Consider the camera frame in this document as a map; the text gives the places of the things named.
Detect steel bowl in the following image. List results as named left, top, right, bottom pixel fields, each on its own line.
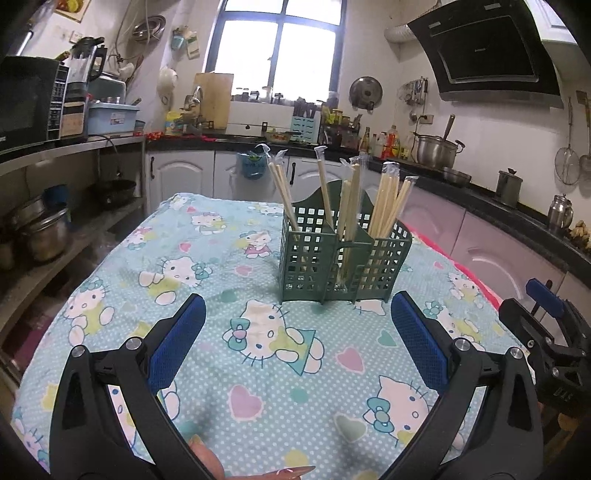
left=441, top=167, right=472, bottom=188

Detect wooden cutting board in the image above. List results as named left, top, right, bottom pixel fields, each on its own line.
left=193, top=72, right=234, bottom=131

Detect white kitchen cabinets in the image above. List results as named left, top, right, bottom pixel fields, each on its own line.
left=145, top=150, right=591, bottom=324

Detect black microwave oven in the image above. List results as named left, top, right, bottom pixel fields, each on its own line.
left=0, top=56, right=70, bottom=153

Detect hanging steel basin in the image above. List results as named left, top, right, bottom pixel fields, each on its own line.
left=131, top=15, right=166, bottom=42

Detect person's left hand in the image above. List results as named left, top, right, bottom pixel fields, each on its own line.
left=189, top=438, right=317, bottom=480

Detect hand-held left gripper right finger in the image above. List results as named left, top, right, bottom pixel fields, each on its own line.
left=390, top=291, right=544, bottom=480

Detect spice jar rack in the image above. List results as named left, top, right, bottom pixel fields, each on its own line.
left=321, top=108, right=361, bottom=148

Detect steel and glass jar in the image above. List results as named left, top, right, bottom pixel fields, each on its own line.
left=548, top=194, right=574, bottom=232

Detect hanging kitchen utensils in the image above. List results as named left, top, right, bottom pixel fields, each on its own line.
left=398, top=78, right=428, bottom=121

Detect dark hanging pot lid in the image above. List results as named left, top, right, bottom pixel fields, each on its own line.
left=348, top=76, right=384, bottom=112

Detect green plastic utensil holder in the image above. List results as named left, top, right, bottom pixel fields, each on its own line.
left=278, top=180, right=413, bottom=304

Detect wire mesh strainer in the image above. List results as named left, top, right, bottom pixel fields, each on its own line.
left=554, top=97, right=580, bottom=185

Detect black kitchen countertop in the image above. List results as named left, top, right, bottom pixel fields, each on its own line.
left=143, top=131, right=591, bottom=273

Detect white plastic bag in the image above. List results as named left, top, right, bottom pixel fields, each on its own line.
left=158, top=67, right=180, bottom=100

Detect cartoon cat printed blue cloth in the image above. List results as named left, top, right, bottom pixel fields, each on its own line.
left=11, top=191, right=527, bottom=480

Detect steel cooking pot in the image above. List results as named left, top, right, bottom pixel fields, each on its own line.
left=21, top=208, right=72, bottom=264

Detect fruit wall picture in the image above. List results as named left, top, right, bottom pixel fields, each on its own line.
left=53, top=0, right=90, bottom=23

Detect blue framed window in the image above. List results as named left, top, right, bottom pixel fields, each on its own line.
left=205, top=0, right=347, bottom=100

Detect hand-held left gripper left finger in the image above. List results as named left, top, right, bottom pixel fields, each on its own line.
left=50, top=293, right=207, bottom=480

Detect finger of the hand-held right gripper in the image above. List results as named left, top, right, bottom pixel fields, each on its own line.
left=499, top=298, right=555, bottom=356
left=525, top=278, right=578, bottom=324

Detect orange cooking oil bottle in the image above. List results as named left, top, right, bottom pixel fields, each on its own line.
left=383, top=126, right=402, bottom=160

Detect blender with black base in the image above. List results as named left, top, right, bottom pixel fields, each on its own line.
left=60, top=37, right=108, bottom=139

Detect bunch of chopsticks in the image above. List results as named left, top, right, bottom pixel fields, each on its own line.
left=256, top=144, right=419, bottom=287

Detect black wok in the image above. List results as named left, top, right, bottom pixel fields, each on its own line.
left=95, top=179, right=138, bottom=206

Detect blue wall caddy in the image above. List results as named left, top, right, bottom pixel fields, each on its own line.
left=171, top=27, right=201, bottom=60

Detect blue plastic bag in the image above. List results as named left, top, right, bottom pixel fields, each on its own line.
left=235, top=150, right=269, bottom=180

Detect black range hood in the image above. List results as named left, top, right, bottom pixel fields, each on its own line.
left=407, top=0, right=565, bottom=109

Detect light blue knife block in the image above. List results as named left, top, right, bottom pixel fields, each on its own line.
left=291, top=98, right=319, bottom=144

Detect metal shelf rack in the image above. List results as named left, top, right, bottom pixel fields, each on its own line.
left=0, top=136, right=148, bottom=384

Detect large steel stock pot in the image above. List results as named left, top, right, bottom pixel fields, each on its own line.
left=413, top=134, right=465, bottom=169

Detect steel faucet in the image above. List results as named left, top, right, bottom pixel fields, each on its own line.
left=185, top=85, right=204, bottom=132

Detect white exhaust duct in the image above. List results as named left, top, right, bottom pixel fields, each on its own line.
left=385, top=25, right=419, bottom=44

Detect light blue dish drainer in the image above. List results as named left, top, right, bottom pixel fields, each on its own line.
left=87, top=76, right=140, bottom=137

